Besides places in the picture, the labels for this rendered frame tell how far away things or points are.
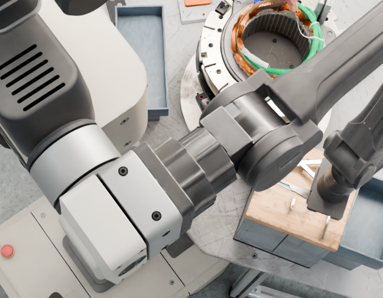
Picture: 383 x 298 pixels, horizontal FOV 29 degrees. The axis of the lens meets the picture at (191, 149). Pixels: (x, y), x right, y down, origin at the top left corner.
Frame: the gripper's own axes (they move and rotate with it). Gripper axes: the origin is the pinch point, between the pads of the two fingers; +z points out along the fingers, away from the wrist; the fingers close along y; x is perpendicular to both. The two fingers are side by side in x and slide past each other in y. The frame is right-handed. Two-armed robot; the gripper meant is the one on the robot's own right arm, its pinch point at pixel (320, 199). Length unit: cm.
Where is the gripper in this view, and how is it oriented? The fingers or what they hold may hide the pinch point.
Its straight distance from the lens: 143.5
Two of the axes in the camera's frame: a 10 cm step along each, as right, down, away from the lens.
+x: -9.4, -3.5, 0.4
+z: -0.7, 3.0, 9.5
